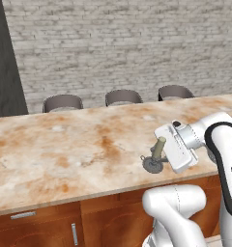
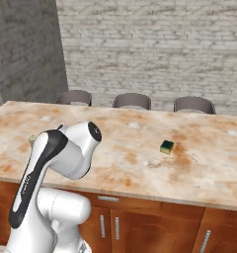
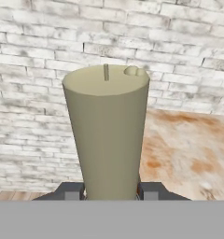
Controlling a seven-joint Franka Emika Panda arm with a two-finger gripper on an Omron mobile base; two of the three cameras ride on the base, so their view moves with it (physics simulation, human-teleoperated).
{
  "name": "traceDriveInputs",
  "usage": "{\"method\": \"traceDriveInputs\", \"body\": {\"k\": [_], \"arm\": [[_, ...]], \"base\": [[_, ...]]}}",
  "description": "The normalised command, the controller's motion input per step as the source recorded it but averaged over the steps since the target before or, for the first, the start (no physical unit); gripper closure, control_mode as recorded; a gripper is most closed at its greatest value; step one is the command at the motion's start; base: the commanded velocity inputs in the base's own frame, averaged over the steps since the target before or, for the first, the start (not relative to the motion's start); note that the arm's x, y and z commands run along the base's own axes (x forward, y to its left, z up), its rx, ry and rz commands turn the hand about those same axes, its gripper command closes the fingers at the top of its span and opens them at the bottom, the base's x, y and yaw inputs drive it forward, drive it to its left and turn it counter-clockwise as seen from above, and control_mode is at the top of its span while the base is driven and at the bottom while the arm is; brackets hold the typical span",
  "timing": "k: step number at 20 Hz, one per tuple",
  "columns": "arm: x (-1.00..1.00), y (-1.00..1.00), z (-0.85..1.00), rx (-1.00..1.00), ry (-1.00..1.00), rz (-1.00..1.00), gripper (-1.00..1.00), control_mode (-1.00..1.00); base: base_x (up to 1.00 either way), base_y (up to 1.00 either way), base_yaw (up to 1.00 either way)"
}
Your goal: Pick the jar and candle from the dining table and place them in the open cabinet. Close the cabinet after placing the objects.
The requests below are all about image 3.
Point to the cream pillar candle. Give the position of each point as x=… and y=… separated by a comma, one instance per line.
x=107, y=130

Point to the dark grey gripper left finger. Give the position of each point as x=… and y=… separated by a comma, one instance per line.
x=67, y=190

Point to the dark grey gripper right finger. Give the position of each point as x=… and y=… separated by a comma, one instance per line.
x=154, y=190

